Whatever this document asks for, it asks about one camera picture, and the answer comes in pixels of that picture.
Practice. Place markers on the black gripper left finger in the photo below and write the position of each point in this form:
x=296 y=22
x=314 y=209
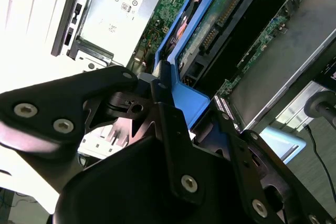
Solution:
x=52 y=103

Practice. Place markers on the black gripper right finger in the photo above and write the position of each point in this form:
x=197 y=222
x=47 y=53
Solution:
x=262 y=182

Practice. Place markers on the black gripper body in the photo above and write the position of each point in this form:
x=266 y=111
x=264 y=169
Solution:
x=126 y=195

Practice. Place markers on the hard disk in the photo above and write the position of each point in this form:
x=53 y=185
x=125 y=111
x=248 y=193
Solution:
x=189 y=95

